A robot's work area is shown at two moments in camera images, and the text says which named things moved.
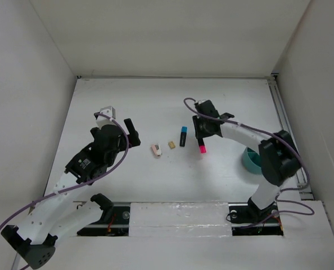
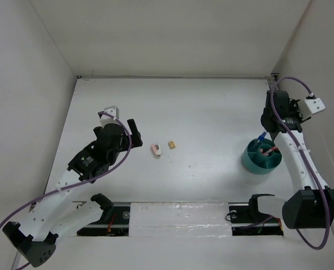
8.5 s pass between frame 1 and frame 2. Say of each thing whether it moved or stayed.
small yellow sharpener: stayed
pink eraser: stayed
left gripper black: stayed
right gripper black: moved
